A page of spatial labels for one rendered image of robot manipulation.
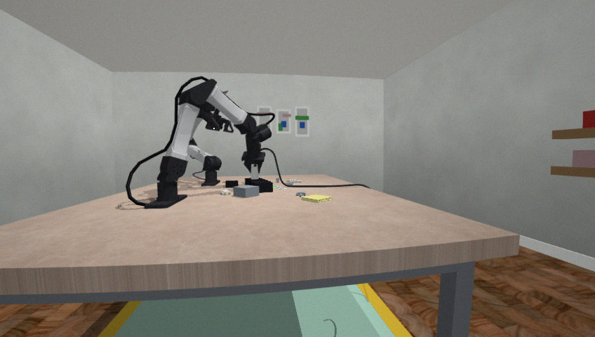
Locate black power strip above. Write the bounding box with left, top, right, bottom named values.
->
left=245, top=178, right=273, bottom=193

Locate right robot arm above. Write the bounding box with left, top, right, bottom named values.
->
left=145, top=79, right=272, bottom=209

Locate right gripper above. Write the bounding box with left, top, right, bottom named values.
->
left=241, top=146, right=265, bottom=173

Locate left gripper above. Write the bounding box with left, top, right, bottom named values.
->
left=205, top=108, right=234, bottom=133

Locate pale yellow square pad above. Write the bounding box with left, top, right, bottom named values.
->
left=302, top=194, right=333, bottom=203

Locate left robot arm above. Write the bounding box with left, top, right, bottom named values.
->
left=187, top=102, right=222, bottom=186

